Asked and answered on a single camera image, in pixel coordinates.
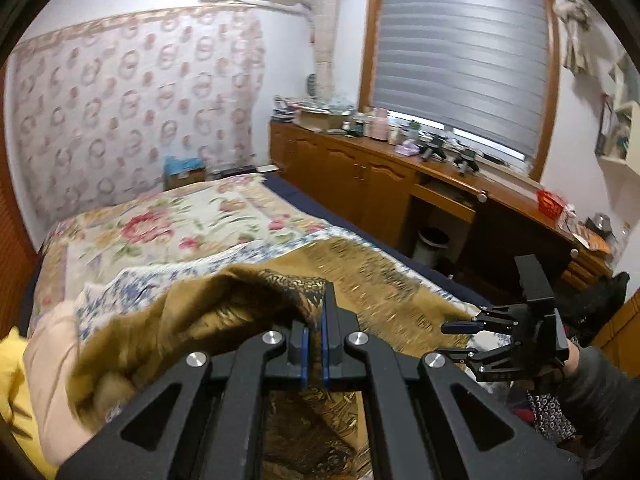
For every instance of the teal topped box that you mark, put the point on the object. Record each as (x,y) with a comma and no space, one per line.
(184,172)

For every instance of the pink jar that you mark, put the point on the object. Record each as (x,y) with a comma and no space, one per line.
(380,124)

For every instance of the stack of papers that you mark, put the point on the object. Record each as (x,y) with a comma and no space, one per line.
(284,109)

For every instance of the navy mattress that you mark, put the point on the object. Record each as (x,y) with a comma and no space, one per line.
(360,232)

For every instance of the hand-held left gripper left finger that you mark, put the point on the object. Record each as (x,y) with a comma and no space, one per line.
(304,355)

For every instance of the person's right forearm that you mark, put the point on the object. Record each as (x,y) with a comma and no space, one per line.
(600,400)

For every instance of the black chair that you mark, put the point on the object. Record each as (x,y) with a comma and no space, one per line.
(597,300)

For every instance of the black trash can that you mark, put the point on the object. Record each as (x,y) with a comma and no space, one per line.
(432,245)

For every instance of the floral bed quilt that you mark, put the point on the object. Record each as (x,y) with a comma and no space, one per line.
(150,230)

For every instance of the cardboard box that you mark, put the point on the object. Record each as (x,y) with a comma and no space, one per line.
(320,120)

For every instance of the grey window blind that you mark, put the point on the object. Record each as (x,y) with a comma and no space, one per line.
(460,60)

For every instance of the wooden sideboard cabinet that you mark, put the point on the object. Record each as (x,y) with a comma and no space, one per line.
(360,175)

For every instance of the beige blanket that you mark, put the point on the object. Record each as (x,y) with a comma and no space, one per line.
(50,385)

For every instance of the hanging beige cloth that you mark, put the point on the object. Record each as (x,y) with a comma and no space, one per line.
(575,35)

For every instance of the yellow plush toy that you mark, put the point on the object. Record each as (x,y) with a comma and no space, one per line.
(12,375)

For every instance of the gold patterned shirt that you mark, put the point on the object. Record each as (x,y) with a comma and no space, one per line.
(225,300)

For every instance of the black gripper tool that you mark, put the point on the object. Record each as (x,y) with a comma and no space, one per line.
(466,162)
(435,147)

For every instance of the beige pipe cover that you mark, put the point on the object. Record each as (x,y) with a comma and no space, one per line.
(322,25)

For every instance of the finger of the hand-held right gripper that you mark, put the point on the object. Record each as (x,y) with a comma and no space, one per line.
(457,328)
(495,362)

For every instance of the dotted dark cloth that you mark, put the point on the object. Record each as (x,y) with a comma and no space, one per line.
(550,415)

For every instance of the wooden window frame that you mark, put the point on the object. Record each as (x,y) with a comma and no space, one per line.
(367,45)

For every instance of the small round fan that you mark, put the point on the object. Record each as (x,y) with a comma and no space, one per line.
(312,85)

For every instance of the purple cloth item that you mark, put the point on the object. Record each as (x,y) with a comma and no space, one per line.
(406,149)

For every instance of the red basket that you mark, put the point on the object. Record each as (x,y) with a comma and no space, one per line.
(551,205)

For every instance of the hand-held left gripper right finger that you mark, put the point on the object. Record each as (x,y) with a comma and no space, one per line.
(326,350)

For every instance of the white wall shelf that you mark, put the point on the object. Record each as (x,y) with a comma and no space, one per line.
(620,120)

